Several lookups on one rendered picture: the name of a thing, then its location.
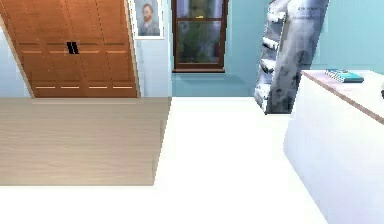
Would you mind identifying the dark brown framed window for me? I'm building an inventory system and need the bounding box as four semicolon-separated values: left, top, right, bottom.
171;0;230;74

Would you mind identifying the framed portrait picture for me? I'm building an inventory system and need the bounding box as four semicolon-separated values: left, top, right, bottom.
128;0;165;41

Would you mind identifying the grey marbled shelf unit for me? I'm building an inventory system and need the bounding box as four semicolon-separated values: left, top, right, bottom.
253;0;331;115

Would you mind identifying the brown wooden double door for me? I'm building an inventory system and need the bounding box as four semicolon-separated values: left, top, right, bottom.
0;0;140;99

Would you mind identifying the white counter with brown edge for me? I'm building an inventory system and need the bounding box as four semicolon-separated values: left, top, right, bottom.
283;69;384;224

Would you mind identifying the teal book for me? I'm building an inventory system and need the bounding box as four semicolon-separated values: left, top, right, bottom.
324;68;365;84

